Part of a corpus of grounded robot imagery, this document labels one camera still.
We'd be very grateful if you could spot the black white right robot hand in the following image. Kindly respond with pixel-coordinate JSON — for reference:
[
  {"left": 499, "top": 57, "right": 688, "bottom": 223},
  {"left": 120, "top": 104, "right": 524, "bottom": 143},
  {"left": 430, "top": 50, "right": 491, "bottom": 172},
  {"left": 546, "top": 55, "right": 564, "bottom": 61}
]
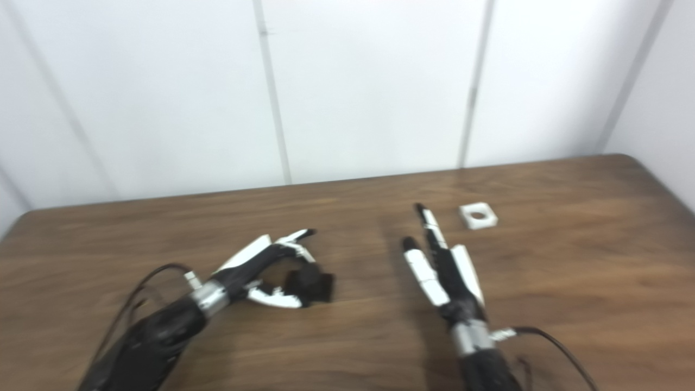
[{"left": 402, "top": 203, "right": 487, "bottom": 326}]

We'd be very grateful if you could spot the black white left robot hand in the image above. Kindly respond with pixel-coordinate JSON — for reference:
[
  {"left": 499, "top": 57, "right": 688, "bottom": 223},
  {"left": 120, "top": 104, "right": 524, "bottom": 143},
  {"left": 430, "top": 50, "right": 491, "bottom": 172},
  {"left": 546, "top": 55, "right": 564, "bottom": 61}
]
[{"left": 209, "top": 229, "right": 318, "bottom": 309}]

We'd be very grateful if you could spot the white square piece with hole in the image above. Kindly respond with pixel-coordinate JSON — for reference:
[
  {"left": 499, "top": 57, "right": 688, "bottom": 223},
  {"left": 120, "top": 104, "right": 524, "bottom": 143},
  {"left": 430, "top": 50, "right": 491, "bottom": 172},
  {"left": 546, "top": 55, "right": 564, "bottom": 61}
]
[{"left": 459, "top": 202, "right": 498, "bottom": 230}]

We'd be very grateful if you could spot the black peg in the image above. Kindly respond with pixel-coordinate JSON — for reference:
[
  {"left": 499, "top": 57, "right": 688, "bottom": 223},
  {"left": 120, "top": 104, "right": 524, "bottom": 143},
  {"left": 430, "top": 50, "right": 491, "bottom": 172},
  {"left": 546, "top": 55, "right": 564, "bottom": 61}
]
[{"left": 282, "top": 263, "right": 336, "bottom": 307}]

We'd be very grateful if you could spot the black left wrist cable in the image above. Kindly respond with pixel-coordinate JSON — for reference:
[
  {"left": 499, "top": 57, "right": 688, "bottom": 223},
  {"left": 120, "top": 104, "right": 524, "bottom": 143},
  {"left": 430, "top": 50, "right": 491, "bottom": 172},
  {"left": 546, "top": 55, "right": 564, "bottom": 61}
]
[{"left": 90, "top": 263, "right": 203, "bottom": 375}]

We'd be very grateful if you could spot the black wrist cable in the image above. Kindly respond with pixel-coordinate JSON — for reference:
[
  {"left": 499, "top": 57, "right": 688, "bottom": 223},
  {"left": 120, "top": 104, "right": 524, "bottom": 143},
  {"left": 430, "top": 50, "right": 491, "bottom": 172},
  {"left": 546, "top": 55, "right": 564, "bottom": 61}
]
[
  {"left": 491, "top": 326, "right": 598, "bottom": 391},
  {"left": 90, "top": 263, "right": 203, "bottom": 375}
]

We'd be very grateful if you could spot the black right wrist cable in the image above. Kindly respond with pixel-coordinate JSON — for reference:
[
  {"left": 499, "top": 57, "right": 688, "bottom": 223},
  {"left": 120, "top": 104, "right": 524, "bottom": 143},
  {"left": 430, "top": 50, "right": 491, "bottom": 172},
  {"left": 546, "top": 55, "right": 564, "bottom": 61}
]
[{"left": 491, "top": 326, "right": 598, "bottom": 391}]

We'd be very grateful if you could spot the thin right arm wire bundle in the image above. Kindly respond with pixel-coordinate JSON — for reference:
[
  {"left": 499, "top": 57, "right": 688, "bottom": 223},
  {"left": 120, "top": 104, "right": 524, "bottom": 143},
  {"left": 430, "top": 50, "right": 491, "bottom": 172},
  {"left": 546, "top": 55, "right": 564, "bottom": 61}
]
[{"left": 516, "top": 356, "right": 536, "bottom": 391}]

